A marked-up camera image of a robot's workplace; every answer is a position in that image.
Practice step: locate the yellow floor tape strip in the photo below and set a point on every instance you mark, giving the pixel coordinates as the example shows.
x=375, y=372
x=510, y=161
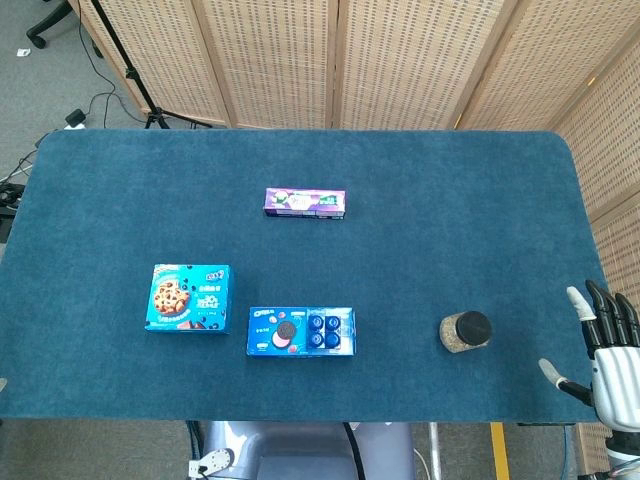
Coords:
x=500, y=450

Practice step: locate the purple toothpaste box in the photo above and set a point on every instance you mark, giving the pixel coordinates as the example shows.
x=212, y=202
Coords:
x=305, y=201

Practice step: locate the light blue chocolate cookie box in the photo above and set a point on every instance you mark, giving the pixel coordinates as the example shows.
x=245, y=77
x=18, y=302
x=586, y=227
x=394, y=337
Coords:
x=187, y=300

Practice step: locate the black-lidded glass jar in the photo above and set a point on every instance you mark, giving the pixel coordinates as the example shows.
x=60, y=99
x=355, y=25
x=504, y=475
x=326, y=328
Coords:
x=472, y=328

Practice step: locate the black power adapter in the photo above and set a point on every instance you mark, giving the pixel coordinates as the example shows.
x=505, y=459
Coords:
x=76, y=118

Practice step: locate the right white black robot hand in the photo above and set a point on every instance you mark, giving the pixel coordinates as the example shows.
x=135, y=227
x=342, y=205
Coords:
x=617, y=370

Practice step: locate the black power strip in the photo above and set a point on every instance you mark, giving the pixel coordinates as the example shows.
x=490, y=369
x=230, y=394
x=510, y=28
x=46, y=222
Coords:
x=10, y=197

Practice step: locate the blue carpet table cover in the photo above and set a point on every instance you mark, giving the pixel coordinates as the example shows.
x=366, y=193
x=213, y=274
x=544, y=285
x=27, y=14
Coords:
x=320, y=250

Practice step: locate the black office chair base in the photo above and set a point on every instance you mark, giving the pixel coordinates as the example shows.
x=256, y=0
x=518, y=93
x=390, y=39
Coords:
x=47, y=22

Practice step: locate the wicker folding screen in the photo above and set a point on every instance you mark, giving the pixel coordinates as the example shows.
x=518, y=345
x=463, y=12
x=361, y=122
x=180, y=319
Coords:
x=275, y=50

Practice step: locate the blue Oreo cookie box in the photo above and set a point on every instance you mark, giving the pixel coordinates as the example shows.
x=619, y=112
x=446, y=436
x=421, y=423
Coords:
x=272, y=335

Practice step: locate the white metal bracket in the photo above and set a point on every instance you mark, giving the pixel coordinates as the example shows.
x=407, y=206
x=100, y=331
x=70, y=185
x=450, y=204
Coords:
x=215, y=460

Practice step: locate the black tripod stand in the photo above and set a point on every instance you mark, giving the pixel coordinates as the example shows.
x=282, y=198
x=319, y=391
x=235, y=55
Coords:
x=150, y=107

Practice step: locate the grey-blue robot torso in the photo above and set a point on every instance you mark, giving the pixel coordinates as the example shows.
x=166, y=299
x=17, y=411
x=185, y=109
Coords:
x=300, y=450

